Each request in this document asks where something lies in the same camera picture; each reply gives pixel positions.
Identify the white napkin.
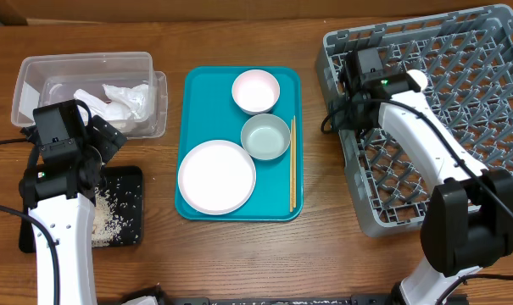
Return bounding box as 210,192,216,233
74,89,131,132
103,84,149,119

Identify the pale green cup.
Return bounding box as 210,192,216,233
407,69,428,92

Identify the pile of rice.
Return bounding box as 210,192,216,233
90,173,141,248

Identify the large white plate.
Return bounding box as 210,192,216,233
177,140,256,215

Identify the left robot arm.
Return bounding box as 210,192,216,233
20,99,127,304

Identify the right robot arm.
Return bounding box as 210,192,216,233
326,48,513,304

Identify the grey dishwasher rack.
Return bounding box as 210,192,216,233
315,4,513,237

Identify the clear plastic bin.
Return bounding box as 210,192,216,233
11,52,159,127

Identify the right wooden chopstick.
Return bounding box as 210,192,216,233
291,115,297,210

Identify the wooden chopstick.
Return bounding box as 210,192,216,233
291,115,297,210
289,116,295,213

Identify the black plastic tray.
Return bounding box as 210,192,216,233
18,165,145,254

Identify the left wooden chopstick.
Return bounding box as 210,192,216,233
289,116,295,213

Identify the grey green saucer bowl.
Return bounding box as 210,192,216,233
241,114,291,161

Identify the pink white bowl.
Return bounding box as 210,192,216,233
231,69,281,115

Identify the teal serving tray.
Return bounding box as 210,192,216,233
175,66,304,221

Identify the cardboard backdrop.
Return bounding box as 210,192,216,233
0,0,513,25

